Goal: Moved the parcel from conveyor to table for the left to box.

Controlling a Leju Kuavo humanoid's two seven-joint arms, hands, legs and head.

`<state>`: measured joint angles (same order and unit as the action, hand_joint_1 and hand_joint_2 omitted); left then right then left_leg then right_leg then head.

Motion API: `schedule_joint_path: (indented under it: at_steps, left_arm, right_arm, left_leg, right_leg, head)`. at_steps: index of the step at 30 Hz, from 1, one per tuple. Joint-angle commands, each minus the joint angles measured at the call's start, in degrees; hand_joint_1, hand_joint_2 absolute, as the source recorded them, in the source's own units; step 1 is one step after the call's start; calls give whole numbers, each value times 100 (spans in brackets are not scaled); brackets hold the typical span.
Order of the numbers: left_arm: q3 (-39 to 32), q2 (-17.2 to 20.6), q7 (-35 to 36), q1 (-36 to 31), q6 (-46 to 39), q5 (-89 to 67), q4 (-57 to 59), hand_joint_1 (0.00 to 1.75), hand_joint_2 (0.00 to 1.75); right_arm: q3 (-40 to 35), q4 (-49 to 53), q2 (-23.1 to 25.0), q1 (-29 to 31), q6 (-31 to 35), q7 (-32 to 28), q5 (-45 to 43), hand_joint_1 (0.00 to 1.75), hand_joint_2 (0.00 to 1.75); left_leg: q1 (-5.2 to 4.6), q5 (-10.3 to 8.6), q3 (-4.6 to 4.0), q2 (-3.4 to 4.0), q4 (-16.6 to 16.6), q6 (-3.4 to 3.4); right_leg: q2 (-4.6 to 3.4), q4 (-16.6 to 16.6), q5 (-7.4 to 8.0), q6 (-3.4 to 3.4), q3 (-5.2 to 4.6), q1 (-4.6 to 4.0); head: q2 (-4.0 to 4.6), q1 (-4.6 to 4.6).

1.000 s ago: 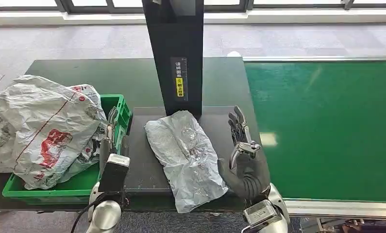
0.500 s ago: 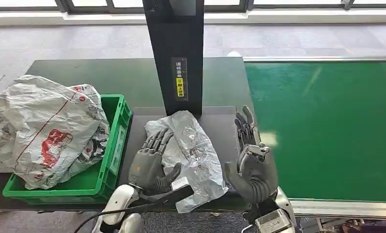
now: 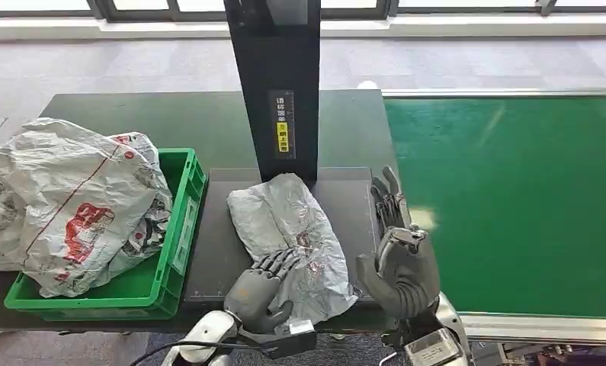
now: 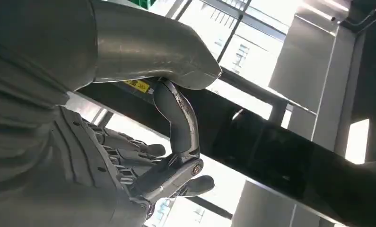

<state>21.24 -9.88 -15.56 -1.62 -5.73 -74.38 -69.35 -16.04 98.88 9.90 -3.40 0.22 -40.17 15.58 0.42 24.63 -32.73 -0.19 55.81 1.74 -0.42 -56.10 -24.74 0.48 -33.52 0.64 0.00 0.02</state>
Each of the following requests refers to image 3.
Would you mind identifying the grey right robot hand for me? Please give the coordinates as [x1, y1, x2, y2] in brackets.
[354, 165, 441, 321]

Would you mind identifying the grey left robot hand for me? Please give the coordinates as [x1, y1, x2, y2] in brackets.
[223, 247, 303, 335]

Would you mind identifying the silver grey parcel bag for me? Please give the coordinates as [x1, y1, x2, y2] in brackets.
[226, 172, 360, 330]

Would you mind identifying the white parcel bag black print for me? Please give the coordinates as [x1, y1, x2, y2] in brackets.
[105, 131, 175, 277]

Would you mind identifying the white parcel bag red print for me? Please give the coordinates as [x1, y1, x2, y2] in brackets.
[6, 117, 173, 300]

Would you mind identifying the white crate label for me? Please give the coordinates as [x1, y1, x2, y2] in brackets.
[172, 196, 199, 277]

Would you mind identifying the green plastic crate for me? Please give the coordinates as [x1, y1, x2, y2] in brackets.
[3, 146, 209, 323]

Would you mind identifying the green conveyor belt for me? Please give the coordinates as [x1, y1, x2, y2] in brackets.
[383, 95, 606, 320]

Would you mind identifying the black yellow column label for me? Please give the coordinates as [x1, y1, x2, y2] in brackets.
[268, 89, 297, 161]

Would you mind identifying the black scanner column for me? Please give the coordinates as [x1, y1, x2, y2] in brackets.
[223, 0, 322, 184]

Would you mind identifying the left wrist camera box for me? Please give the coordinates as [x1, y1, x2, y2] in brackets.
[258, 319, 318, 361]

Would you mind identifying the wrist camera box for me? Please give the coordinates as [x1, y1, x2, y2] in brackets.
[258, 319, 318, 361]
[404, 328, 463, 366]

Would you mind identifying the black scanner base plate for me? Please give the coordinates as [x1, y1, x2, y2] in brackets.
[183, 165, 386, 310]

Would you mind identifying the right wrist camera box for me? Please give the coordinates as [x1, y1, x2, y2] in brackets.
[404, 328, 463, 366]

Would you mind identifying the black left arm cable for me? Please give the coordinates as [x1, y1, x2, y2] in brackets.
[128, 339, 269, 366]

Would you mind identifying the silver conveyor frame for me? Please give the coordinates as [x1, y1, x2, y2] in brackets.
[380, 86, 606, 348]

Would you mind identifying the dark window frame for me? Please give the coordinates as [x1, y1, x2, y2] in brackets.
[0, 0, 606, 22]

